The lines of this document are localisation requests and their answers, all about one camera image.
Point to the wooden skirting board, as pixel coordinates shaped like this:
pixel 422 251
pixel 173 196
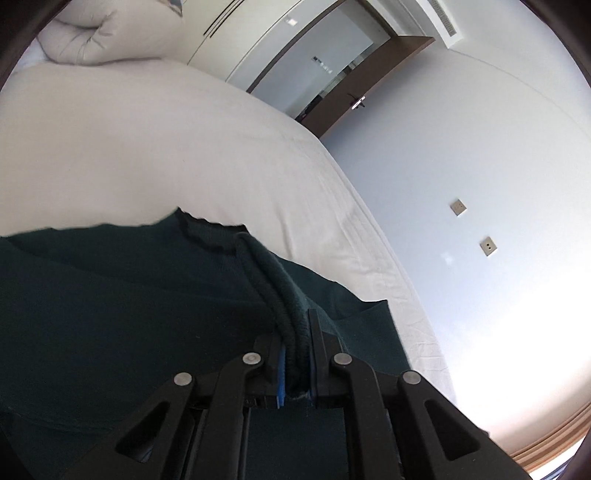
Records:
pixel 554 438

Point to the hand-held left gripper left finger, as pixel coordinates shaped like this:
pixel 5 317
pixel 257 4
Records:
pixel 279 374

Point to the folded beige duvet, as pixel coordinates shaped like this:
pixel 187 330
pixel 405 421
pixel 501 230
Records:
pixel 106 32

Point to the dark green knit garment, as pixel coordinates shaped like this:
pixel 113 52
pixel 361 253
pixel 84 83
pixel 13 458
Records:
pixel 129 295

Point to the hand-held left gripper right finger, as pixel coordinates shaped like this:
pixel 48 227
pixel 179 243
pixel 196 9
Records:
pixel 313 369

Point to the brown wooden door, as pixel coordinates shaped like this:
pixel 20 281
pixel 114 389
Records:
pixel 374 78

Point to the white ceiling air vent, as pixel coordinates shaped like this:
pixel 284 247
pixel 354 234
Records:
pixel 441 16

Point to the white wardrobe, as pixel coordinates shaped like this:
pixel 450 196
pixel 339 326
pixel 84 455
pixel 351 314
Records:
pixel 240 27

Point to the slotted bronze wall socket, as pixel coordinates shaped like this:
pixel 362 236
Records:
pixel 488 246

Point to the brown door frame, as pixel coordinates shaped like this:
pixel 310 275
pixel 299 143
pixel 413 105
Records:
pixel 286 50

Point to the plain bronze wall socket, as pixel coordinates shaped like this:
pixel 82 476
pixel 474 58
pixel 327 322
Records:
pixel 458 207

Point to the bed with white sheet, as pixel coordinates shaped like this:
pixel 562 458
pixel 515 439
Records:
pixel 161 147

